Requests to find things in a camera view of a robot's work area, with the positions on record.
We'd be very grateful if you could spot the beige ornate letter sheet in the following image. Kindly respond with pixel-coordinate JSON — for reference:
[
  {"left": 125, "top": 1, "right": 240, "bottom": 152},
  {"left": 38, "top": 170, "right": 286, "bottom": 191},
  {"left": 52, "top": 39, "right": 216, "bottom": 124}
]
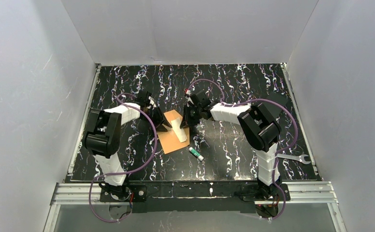
[{"left": 171, "top": 118, "right": 187, "bottom": 143}]

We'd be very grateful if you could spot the orange paper envelope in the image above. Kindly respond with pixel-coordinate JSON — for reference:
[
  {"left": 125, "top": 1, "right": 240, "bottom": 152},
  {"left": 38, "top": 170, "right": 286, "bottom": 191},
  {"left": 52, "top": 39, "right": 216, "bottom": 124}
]
[{"left": 158, "top": 110, "right": 190, "bottom": 154}]

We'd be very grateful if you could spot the green white glue stick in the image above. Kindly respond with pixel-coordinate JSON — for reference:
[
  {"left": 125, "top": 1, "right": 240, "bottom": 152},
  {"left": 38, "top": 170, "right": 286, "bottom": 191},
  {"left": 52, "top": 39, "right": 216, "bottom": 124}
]
[{"left": 188, "top": 147, "right": 204, "bottom": 162}]

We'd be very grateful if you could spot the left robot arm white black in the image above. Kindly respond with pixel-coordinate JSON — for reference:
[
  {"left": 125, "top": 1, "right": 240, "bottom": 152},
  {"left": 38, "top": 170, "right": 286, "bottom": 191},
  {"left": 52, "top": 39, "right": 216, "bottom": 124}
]
[{"left": 82, "top": 90, "right": 172, "bottom": 187}]

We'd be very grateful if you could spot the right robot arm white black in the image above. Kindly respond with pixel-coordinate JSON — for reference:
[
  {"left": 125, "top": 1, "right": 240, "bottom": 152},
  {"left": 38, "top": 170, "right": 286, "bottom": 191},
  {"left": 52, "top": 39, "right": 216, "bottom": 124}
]
[{"left": 180, "top": 90, "right": 281, "bottom": 187}]

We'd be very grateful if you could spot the black square pad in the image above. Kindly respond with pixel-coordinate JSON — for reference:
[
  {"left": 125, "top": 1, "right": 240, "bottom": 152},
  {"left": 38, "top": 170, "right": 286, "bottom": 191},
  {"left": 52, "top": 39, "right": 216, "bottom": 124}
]
[{"left": 262, "top": 92, "right": 289, "bottom": 112}]

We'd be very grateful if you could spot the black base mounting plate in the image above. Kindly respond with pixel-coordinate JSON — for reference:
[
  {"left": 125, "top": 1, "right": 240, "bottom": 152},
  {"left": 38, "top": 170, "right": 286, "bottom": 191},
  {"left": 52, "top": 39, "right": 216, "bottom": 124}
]
[{"left": 98, "top": 181, "right": 291, "bottom": 217}]

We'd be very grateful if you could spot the silver open-end wrench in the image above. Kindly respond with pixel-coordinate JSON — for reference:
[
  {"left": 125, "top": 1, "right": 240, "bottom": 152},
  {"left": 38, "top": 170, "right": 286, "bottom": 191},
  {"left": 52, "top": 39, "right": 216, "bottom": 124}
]
[{"left": 277, "top": 154, "right": 311, "bottom": 165}]

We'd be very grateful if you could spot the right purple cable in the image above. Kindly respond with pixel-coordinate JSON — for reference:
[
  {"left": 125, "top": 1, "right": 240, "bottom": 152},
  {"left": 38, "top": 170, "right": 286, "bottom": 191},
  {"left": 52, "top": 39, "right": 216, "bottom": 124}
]
[{"left": 186, "top": 79, "right": 299, "bottom": 221}]

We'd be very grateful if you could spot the aluminium frame rail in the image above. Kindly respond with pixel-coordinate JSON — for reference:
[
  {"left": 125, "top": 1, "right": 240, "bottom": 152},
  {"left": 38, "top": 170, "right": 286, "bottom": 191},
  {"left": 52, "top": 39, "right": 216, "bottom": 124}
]
[{"left": 45, "top": 64, "right": 345, "bottom": 232}]

